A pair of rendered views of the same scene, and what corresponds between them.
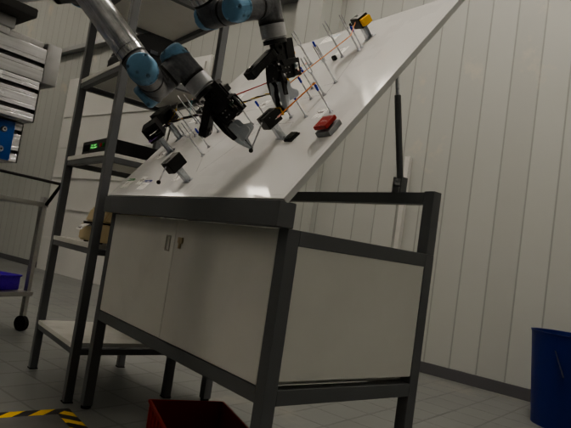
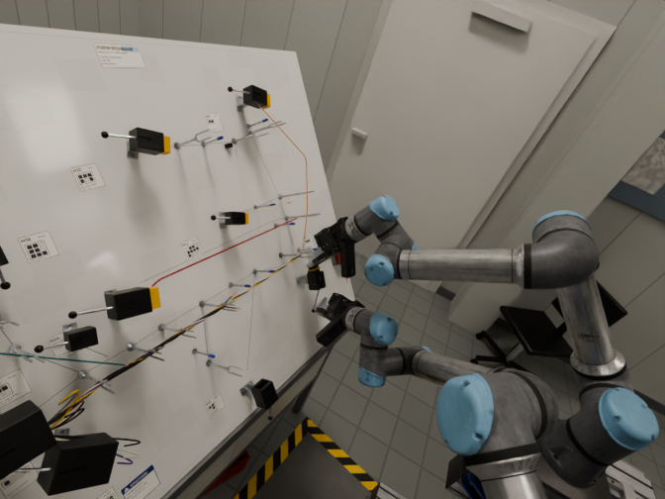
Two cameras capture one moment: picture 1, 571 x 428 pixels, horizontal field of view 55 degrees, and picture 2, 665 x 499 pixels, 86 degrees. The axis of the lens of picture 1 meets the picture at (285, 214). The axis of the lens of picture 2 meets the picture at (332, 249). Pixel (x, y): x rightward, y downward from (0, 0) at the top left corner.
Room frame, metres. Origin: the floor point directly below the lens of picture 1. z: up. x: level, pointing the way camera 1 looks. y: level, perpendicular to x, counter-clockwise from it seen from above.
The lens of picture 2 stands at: (2.03, 0.89, 1.92)
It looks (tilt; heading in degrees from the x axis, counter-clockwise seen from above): 36 degrees down; 242
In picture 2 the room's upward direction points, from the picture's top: 22 degrees clockwise
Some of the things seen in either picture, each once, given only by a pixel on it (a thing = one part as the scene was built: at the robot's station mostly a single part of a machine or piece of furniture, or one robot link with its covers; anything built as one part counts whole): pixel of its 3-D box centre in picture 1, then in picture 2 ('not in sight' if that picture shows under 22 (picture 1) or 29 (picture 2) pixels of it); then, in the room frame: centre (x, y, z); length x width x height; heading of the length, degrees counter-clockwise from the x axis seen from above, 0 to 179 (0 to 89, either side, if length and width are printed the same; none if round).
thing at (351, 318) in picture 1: (244, 285); not in sight; (2.00, 0.11, 0.60); 1.17 x 0.58 x 0.40; 38
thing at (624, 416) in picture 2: not in sight; (614, 422); (1.08, 0.72, 1.33); 0.13 x 0.12 x 0.14; 48
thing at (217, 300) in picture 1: (212, 290); (288, 388); (1.60, 0.18, 0.60); 0.55 x 0.03 x 0.39; 38
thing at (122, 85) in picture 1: (128, 191); not in sight; (2.66, 0.77, 0.92); 0.61 x 0.50 x 1.85; 38
